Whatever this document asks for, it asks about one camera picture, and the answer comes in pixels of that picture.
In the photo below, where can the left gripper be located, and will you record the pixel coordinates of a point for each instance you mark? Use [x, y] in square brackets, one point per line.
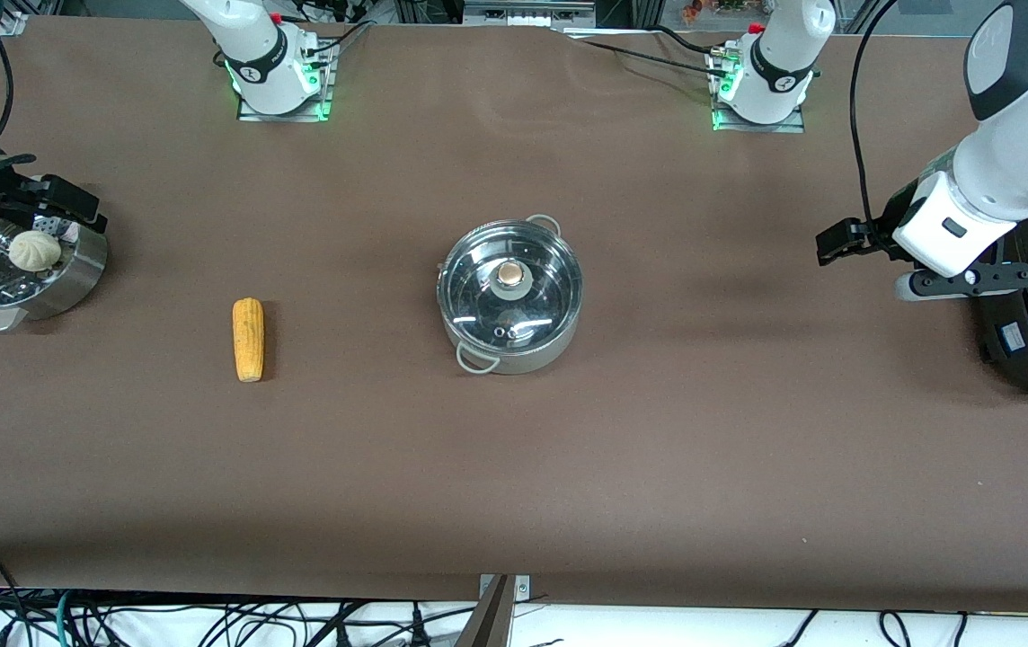
[888, 221]

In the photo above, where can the yellow corn cob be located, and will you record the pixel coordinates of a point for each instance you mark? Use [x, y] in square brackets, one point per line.
[248, 340]

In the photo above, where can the glass pot lid with knob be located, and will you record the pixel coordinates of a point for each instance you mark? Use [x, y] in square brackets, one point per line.
[478, 288]

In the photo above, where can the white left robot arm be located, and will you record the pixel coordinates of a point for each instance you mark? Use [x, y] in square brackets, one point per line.
[1017, 153]

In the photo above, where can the stainless steel pot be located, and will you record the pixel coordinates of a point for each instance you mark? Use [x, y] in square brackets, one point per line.
[532, 359]

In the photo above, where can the white steamed bun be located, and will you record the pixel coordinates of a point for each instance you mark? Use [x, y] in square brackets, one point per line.
[33, 252]

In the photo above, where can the brown table cover sheet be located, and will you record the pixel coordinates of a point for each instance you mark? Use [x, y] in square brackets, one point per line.
[748, 449]

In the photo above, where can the grey power strip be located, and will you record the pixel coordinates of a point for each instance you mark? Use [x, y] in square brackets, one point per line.
[523, 13]

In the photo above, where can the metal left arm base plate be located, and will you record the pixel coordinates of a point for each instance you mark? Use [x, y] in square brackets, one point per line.
[779, 128]

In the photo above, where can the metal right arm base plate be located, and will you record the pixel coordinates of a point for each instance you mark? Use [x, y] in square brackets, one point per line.
[280, 117]

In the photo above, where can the metal mounting bracket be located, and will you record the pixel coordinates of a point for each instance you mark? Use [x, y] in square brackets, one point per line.
[521, 586]

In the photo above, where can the grey camera support pole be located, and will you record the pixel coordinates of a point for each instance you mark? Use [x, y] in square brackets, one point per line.
[489, 624]

